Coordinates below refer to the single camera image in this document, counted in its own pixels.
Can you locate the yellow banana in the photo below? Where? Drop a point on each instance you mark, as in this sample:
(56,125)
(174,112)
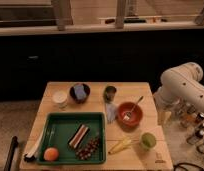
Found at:
(121,145)

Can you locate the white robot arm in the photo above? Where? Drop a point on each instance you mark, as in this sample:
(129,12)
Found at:
(179,83)

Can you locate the metal cup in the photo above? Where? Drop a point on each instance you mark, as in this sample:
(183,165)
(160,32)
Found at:
(109,93)

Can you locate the white paper cup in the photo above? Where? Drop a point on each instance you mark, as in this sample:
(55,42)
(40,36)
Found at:
(60,99)

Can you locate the green plastic cup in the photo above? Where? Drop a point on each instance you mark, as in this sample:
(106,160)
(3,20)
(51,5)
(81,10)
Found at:
(148,141)

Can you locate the blue sponge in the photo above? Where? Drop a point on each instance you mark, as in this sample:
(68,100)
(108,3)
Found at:
(79,91)

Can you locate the dark bowl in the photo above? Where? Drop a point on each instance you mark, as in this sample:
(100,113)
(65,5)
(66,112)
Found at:
(73,96)

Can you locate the grey folded cloth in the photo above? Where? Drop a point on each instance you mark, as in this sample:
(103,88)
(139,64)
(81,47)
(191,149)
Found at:
(111,112)

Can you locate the metal fork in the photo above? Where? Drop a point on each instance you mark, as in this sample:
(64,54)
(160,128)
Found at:
(129,113)

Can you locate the red bowl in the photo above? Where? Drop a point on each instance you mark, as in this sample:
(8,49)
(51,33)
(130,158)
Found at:
(136,116)

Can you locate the green tray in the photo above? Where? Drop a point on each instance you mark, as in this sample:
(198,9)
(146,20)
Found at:
(59,130)

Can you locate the bunch of dark grapes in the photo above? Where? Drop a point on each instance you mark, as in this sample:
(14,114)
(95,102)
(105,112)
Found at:
(87,151)

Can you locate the orange fruit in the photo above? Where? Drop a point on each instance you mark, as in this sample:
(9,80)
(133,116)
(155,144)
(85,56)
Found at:
(51,154)

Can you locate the spice jar rack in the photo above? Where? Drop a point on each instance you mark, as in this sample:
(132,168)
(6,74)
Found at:
(189,121)

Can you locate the black stick on floor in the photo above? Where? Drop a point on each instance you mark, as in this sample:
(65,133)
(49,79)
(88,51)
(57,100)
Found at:
(13,146)

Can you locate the wooden shelf rail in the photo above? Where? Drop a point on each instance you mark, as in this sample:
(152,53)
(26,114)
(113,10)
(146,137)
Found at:
(98,28)

